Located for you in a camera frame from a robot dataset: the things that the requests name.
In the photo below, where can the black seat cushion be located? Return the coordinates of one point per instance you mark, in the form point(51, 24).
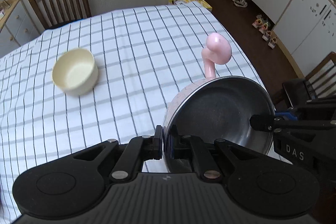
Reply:
point(296, 91)

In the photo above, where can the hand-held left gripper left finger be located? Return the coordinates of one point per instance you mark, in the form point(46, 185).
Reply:
point(157, 141)

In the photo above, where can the colourful child's shoe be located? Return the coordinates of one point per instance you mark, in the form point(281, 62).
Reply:
point(273, 43)
point(267, 36)
point(257, 22)
point(264, 27)

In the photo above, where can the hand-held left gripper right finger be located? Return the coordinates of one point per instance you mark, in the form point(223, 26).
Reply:
point(172, 145)

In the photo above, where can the white wall cabinets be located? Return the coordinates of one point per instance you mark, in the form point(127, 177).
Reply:
point(307, 22)

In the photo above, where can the cream bowl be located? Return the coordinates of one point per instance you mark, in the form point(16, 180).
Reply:
point(78, 77)

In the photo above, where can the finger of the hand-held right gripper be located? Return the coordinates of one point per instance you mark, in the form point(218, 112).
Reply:
point(262, 122)
point(290, 116)

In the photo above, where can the grey wooden drawer cabinet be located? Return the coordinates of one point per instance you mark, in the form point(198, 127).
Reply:
point(15, 27)

